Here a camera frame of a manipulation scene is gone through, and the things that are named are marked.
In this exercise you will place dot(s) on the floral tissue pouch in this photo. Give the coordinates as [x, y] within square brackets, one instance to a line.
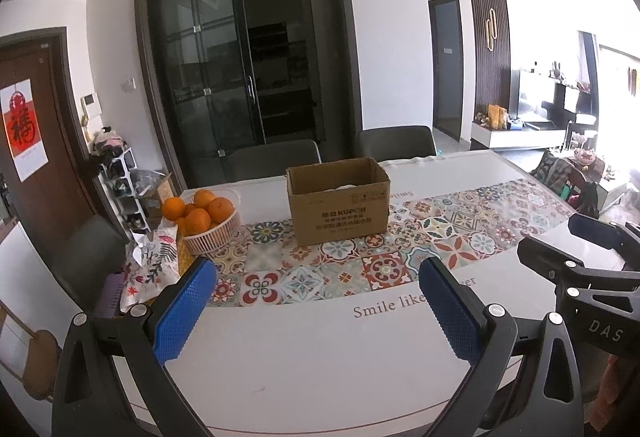
[155, 262]

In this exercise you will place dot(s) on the white TV cabinet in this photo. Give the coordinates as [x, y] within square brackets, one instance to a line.
[515, 137]

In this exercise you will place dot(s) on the person's right hand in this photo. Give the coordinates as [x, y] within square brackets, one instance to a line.
[612, 384]

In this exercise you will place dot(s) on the dark side chair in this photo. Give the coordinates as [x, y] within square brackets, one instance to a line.
[95, 262]

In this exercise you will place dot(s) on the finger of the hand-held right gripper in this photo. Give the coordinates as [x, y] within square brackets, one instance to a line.
[595, 232]
[545, 254]

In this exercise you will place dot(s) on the dark slatted wall panel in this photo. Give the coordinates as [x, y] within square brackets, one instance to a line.
[482, 67]

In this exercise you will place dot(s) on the wide grey dining chair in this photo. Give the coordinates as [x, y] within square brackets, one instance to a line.
[270, 162]

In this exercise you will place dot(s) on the white light switch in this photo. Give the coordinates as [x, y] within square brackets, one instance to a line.
[130, 84]

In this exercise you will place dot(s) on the white shoe rack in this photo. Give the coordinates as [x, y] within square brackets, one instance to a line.
[125, 197]

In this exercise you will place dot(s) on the white intercom panel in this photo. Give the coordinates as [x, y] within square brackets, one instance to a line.
[91, 104]

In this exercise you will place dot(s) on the yellow paper bag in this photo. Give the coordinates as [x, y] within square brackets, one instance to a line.
[497, 117]

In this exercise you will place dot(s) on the dark glass sliding door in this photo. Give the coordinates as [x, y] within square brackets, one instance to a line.
[225, 67]

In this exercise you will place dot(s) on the brown cardboard box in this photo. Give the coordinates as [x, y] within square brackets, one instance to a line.
[340, 217]

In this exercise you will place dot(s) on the wooden stool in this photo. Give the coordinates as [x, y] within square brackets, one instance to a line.
[40, 357]

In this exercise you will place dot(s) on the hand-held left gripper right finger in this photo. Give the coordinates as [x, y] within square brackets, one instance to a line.
[450, 307]

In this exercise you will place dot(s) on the pile of clothes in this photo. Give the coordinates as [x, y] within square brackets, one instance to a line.
[107, 142]

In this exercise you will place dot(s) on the white plastic basket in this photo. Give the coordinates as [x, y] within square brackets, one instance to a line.
[215, 237]

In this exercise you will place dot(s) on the small cardboard box with clutter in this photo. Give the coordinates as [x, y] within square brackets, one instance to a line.
[157, 197]

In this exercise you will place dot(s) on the dark interior door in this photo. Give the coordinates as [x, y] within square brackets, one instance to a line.
[447, 67]

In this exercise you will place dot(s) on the brown wooden door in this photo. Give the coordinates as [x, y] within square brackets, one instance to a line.
[55, 117]

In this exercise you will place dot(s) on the chair draped with cloth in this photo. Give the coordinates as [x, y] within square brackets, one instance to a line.
[560, 172]

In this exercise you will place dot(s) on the pile of oranges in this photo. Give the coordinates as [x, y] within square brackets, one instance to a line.
[197, 219]

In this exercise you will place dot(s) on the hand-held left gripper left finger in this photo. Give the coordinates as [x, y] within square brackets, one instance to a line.
[182, 307]

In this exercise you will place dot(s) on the narrow grey dining chair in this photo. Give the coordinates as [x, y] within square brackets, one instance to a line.
[395, 144]

